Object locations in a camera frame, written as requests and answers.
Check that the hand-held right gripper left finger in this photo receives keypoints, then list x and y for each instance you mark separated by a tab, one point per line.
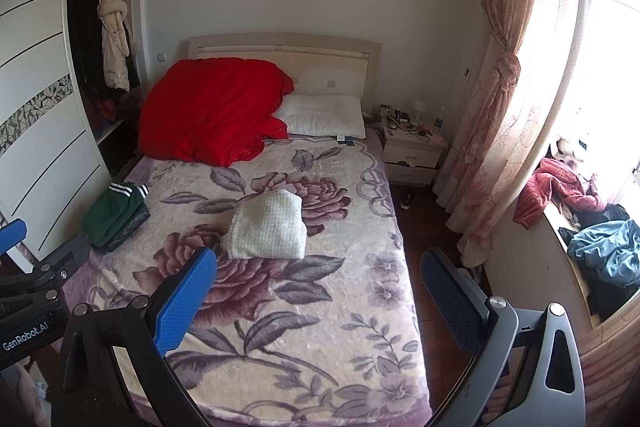
185	297

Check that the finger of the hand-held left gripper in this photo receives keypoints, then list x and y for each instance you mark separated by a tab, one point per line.
12	234
67	257

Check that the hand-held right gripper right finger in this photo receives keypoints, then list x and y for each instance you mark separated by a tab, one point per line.
450	302

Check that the white fuzzy sweater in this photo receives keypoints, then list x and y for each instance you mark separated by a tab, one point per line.
270	227

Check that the red clothes in wardrobe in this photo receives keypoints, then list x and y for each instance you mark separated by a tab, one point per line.
107	108

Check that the pile of clothes by window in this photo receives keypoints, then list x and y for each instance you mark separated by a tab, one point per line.
612	297

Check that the green pants with white stripes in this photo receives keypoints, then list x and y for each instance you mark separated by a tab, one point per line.
110	217

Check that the beige window bench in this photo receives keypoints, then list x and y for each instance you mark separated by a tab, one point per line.
530	267

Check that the pair of dark shoes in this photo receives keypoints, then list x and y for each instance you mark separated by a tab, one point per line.
406	200

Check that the floral plush blanket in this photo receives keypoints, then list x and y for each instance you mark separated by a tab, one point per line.
300	332

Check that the pink fleece garment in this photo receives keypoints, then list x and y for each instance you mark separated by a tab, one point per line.
537	187

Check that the white nightstand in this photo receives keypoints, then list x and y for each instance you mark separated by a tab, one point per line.
410	154

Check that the blue garment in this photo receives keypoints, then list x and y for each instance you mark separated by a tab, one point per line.
605	247

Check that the pink floral curtain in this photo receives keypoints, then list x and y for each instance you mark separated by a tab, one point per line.
500	132

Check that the white wardrobe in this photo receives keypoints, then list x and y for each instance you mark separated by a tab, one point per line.
40	57

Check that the clear spray bottle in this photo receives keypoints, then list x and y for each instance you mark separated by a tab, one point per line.
439	119

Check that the red quilt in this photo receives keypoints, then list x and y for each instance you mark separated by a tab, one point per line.
210	107

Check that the small white table lamp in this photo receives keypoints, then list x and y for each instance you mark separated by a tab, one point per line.
419	108

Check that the beige padded coat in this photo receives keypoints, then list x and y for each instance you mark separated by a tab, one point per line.
112	47

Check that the dark hanging coat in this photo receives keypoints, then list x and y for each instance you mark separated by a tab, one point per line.
85	32

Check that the white pillow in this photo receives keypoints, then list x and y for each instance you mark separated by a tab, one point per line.
325	117

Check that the beige wooden headboard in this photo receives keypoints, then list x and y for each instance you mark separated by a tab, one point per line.
280	47

